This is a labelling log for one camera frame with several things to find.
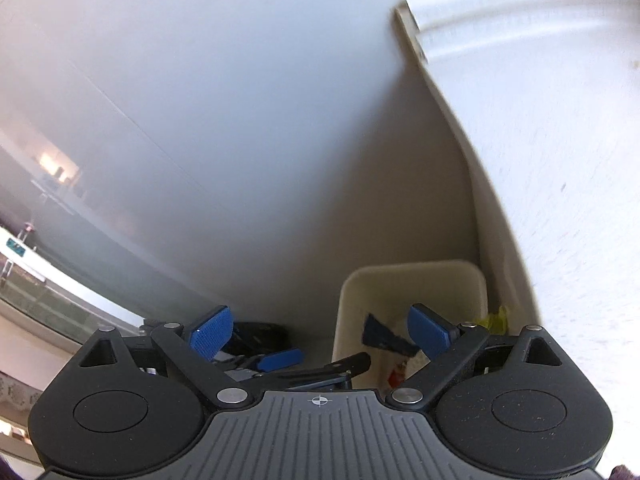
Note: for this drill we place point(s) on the yellow leaf scrap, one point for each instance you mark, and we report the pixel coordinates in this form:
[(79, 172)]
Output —
[(495, 320)]

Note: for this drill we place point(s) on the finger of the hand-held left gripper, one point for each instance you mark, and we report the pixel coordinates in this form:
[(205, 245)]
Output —
[(330, 370), (280, 359)]

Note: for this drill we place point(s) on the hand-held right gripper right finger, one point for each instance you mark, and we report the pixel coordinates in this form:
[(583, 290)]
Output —
[(427, 330)]

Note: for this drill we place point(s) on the beige plastic trash bin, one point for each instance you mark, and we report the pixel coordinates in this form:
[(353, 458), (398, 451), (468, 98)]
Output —
[(425, 285)]

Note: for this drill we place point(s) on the red snack packet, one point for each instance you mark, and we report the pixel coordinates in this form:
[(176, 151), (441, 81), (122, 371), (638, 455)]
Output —
[(397, 375)]

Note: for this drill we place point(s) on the blue purple snack packet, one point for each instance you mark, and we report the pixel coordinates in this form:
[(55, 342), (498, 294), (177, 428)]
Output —
[(385, 337)]

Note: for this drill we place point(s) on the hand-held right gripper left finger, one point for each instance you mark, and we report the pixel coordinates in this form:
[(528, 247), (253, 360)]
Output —
[(210, 332)]

